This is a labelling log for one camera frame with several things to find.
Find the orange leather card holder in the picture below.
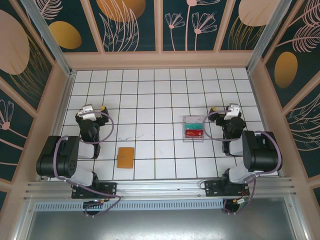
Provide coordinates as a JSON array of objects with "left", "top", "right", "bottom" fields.
[{"left": 116, "top": 146, "right": 135, "bottom": 170}]

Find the teal credit card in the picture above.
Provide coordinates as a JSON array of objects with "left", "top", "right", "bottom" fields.
[{"left": 184, "top": 122, "right": 203, "bottom": 131}]

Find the clear box with red card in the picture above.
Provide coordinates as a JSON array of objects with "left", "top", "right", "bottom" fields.
[{"left": 184, "top": 129, "right": 204, "bottom": 139}]

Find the clear acrylic card stand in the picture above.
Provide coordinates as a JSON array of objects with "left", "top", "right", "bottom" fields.
[{"left": 181, "top": 115, "right": 205, "bottom": 144}]

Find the green circuit board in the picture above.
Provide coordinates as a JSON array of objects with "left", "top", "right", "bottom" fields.
[{"left": 233, "top": 196, "right": 251, "bottom": 212}]

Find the grey metal sheet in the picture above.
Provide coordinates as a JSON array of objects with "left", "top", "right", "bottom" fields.
[{"left": 14, "top": 197, "right": 308, "bottom": 240}]

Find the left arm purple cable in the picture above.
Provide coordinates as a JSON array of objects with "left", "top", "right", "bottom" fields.
[{"left": 53, "top": 111, "right": 122, "bottom": 218}]

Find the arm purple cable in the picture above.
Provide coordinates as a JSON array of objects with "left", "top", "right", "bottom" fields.
[
  {"left": 53, "top": 111, "right": 122, "bottom": 218},
  {"left": 203, "top": 109, "right": 283, "bottom": 216}
]

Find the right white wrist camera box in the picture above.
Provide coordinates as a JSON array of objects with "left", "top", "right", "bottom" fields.
[{"left": 223, "top": 103, "right": 241, "bottom": 121}]

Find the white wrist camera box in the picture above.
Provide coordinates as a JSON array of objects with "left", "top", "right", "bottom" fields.
[
  {"left": 76, "top": 104, "right": 97, "bottom": 120},
  {"left": 223, "top": 103, "right": 241, "bottom": 121}
]

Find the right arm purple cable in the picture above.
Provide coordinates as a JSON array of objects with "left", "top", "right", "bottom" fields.
[{"left": 203, "top": 109, "right": 283, "bottom": 216}]

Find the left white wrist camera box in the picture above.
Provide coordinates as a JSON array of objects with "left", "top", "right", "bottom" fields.
[{"left": 76, "top": 104, "right": 97, "bottom": 120}]

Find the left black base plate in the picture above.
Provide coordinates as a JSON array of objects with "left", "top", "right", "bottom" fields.
[{"left": 71, "top": 182, "right": 118, "bottom": 200}]

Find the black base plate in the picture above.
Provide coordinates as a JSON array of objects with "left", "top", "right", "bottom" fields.
[
  {"left": 71, "top": 182, "right": 118, "bottom": 200},
  {"left": 204, "top": 180, "right": 251, "bottom": 198}
]

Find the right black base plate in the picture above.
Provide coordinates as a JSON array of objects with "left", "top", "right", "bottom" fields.
[{"left": 204, "top": 180, "right": 251, "bottom": 198}]

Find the aluminium frame post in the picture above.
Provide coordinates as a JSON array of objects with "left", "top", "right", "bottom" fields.
[
  {"left": 245, "top": 0, "right": 298, "bottom": 74},
  {"left": 19, "top": 0, "right": 77, "bottom": 77}
]

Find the aluminium mounting rail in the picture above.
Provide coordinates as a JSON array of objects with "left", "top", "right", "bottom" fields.
[{"left": 23, "top": 176, "right": 300, "bottom": 201}]

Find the grey slotted cable duct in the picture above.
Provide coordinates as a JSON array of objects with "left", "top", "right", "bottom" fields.
[{"left": 33, "top": 199, "right": 226, "bottom": 211}]

